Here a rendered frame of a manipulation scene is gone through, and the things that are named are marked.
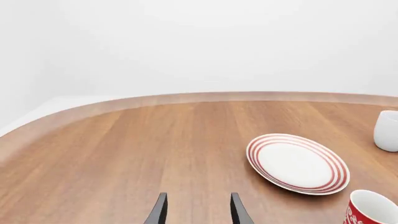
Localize red mug with white pattern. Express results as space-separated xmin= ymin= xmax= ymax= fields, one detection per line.
xmin=343 ymin=189 xmax=398 ymax=224

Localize white plate with red rings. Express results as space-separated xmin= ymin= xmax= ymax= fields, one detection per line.
xmin=246 ymin=133 xmax=351 ymax=196

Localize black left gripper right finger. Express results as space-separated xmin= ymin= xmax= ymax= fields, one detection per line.
xmin=230 ymin=192 xmax=255 ymax=224

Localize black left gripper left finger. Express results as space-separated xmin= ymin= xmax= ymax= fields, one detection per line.
xmin=142 ymin=192 xmax=168 ymax=224

